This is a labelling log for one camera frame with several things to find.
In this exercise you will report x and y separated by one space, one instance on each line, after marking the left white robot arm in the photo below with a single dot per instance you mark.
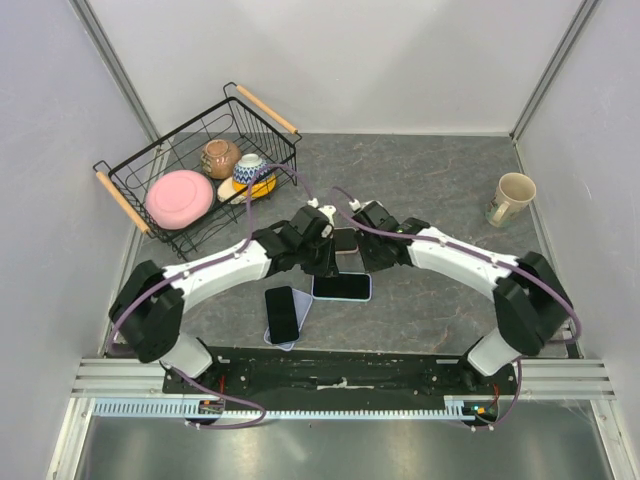
148 310

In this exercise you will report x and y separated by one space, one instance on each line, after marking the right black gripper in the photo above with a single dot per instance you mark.
370 265

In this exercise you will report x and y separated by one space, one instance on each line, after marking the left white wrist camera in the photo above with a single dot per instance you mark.
327 213

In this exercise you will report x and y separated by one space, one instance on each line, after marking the blue patterned bowl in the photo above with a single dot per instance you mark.
247 167

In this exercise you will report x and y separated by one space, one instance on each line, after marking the blue edged black phone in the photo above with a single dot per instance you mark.
281 315

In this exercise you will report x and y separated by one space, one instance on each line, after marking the pink plate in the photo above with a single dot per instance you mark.
179 198

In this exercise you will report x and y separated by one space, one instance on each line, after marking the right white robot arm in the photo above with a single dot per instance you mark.
529 301

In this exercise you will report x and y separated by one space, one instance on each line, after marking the pink phone case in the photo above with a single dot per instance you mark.
346 252

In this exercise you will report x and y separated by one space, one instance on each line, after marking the brown ceramic bowl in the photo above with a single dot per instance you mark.
219 157

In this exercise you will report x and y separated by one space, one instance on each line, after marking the black wire basket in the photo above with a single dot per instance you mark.
242 120

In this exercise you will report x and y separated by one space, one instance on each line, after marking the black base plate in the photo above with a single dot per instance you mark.
305 380

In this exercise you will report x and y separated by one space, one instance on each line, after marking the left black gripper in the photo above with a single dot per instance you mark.
328 267

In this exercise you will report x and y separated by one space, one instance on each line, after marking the light blue phone case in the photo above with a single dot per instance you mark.
345 299

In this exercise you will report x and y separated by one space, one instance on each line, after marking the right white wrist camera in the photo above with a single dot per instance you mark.
356 206

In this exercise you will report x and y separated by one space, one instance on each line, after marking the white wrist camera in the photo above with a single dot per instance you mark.
327 213
356 206

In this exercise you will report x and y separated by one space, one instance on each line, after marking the grey cable duct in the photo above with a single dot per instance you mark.
204 409

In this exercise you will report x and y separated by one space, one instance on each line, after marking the cream mug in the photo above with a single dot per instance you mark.
514 193

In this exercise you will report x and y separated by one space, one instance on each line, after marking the lavender phone case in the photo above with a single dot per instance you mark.
303 302

